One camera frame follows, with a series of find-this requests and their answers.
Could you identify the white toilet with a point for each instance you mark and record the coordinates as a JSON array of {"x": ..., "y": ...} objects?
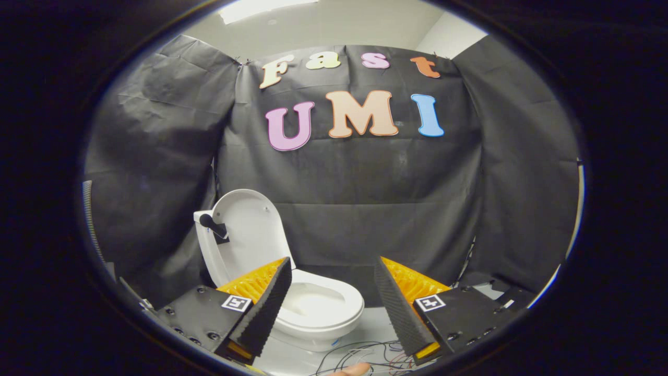
[{"x": 206, "y": 258}]

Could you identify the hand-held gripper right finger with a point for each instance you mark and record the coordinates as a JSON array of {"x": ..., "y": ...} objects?
[{"x": 396, "y": 308}]

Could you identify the black backdrop cloth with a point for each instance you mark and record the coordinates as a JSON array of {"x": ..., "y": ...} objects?
[{"x": 355, "y": 183}]

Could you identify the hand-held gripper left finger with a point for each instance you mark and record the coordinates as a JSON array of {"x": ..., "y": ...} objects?
[{"x": 267, "y": 308}]

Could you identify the white toilet seat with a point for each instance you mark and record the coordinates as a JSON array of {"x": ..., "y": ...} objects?
[{"x": 350, "y": 308}]

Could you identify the white toilet lid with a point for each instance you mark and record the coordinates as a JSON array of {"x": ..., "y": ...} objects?
[{"x": 250, "y": 230}]

